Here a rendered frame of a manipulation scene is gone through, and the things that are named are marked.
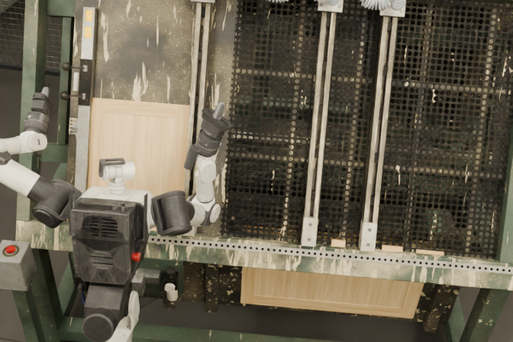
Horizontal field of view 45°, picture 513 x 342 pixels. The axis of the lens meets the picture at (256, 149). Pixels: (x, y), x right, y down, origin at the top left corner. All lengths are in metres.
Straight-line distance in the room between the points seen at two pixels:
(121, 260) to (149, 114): 0.78
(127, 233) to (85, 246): 0.16
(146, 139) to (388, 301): 1.48
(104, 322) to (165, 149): 0.84
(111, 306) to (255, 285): 1.10
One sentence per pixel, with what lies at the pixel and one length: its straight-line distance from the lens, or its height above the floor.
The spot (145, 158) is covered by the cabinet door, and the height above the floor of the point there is 1.16.
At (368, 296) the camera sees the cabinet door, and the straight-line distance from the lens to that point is 3.31.
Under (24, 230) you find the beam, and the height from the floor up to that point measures 0.87.
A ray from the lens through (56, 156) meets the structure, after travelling 2.95.
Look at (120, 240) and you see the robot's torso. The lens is 2.19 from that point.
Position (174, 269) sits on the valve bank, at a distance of 2.80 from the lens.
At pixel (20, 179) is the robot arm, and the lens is 2.37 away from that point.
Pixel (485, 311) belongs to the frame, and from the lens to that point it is 3.11.
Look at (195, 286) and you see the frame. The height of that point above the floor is 0.32.
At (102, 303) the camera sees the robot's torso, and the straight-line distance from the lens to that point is 2.36.
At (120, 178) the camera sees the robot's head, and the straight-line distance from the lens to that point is 2.32.
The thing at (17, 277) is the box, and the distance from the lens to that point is 2.83.
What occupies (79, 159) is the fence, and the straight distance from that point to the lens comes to 2.84.
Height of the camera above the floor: 2.89
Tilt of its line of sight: 38 degrees down
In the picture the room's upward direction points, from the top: 3 degrees clockwise
